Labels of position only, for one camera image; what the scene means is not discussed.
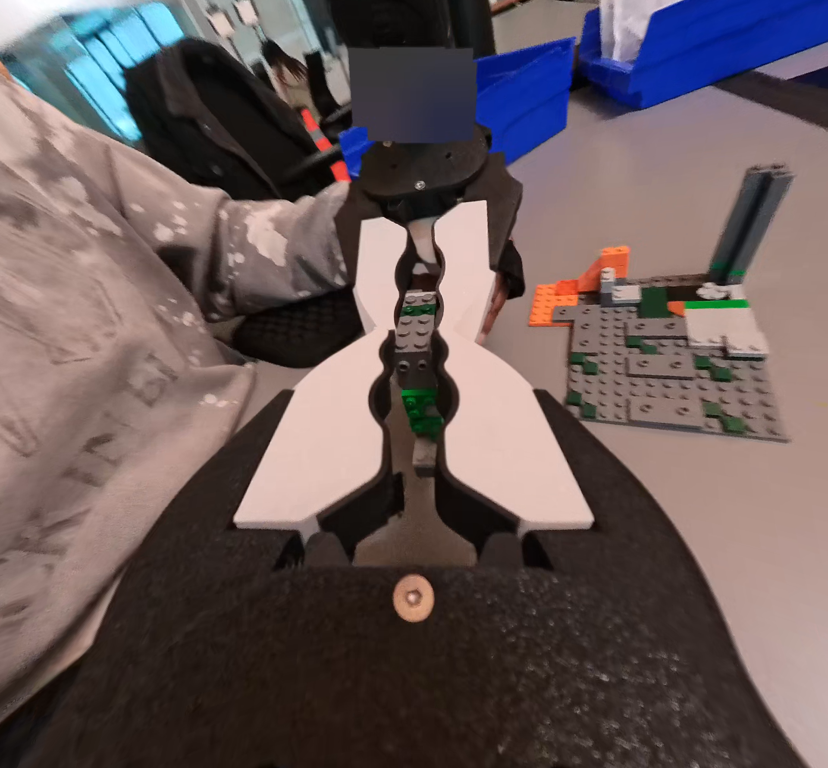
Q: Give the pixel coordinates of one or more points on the black mesh armrest pad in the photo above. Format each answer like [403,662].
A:
[297,334]

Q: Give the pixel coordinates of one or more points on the black jacket on chair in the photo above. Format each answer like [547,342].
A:
[213,121]

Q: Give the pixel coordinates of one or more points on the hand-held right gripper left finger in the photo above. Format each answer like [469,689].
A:
[317,451]

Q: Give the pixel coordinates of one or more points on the person's left forearm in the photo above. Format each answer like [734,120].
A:
[271,244]

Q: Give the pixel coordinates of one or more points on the blue plastic bin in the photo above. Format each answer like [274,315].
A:
[711,50]
[524,102]

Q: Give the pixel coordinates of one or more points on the person's left hand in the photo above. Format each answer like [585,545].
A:
[495,302]

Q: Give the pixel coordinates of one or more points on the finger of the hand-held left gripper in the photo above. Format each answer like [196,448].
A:
[469,263]
[375,263]

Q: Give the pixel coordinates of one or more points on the partly built grey lego model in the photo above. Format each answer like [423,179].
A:
[647,380]

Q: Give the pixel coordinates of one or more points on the orange striped cone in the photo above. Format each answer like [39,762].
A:
[323,140]

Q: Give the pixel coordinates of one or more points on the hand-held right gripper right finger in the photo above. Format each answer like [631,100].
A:
[511,451]

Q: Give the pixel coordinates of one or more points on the grey splattered hoodie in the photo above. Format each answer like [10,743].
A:
[97,328]

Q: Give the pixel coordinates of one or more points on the grey lego wall section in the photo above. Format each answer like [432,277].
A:
[417,328]

